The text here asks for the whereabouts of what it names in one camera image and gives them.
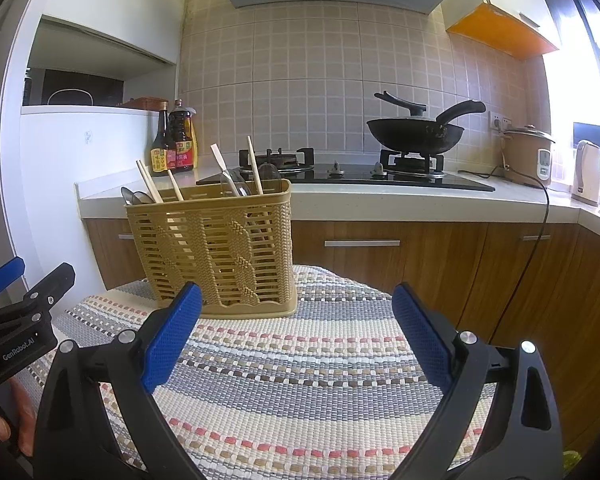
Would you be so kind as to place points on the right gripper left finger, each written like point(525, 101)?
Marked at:
point(73, 436)

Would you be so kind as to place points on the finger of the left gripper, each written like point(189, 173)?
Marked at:
point(11, 271)
point(42, 296)

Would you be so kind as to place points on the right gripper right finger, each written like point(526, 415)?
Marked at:
point(521, 439)

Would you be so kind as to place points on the metal spoon black handle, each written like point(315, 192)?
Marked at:
point(129, 197)

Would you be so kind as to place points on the small metal spoon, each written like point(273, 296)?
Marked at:
point(140, 197)

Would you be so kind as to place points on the wooden chopstick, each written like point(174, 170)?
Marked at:
point(150, 185)
point(175, 186)
point(254, 167)

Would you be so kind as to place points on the white kitchen countertop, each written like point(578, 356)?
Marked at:
point(507, 203)

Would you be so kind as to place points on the person's left hand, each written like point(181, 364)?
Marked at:
point(17, 417)

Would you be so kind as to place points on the wooden base cabinets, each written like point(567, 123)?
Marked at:
point(506, 281)

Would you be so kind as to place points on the soy sauce bottle yellow label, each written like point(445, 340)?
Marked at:
point(163, 149)

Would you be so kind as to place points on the black microwave on shelf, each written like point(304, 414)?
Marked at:
point(58, 87)

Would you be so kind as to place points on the striped woven placemat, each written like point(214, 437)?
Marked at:
point(332, 391)

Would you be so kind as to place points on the yellow plastic utensil basket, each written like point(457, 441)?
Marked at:
point(238, 250)

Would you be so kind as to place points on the sauce bottle red label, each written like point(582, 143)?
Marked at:
point(182, 131)

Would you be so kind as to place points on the white refrigerator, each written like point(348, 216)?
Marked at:
point(48, 151)

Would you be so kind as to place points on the white electric kettle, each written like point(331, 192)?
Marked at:
point(586, 178)

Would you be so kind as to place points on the beige rice cooker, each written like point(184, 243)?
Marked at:
point(527, 155)

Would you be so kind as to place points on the black gas stove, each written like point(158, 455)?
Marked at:
point(392, 168)

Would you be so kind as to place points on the black wok pan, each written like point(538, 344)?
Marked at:
point(424, 136)

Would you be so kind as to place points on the wall power socket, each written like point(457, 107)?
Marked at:
point(499, 123)

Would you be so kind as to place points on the black spatula handle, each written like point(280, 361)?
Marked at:
point(415, 109)

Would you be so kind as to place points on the window frame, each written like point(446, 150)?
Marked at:
point(573, 71)

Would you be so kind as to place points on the orange wall cabinet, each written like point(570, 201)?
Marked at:
point(520, 28)

